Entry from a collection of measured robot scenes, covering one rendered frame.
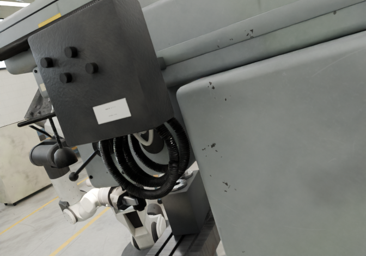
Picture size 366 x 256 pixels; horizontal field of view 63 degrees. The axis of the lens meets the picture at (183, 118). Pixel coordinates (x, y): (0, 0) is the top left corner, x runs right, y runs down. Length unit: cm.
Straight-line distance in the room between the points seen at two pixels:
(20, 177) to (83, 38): 670
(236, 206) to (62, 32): 45
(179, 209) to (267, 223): 66
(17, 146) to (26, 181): 77
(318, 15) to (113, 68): 39
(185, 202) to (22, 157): 614
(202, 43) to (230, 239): 43
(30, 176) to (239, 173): 678
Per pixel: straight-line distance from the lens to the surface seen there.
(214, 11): 68
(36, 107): 150
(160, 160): 79
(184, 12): 70
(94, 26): 50
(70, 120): 57
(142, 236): 192
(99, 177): 97
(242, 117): 56
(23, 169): 718
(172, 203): 125
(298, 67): 53
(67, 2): 86
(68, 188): 142
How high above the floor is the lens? 159
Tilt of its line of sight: 9 degrees down
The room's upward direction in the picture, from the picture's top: 17 degrees counter-clockwise
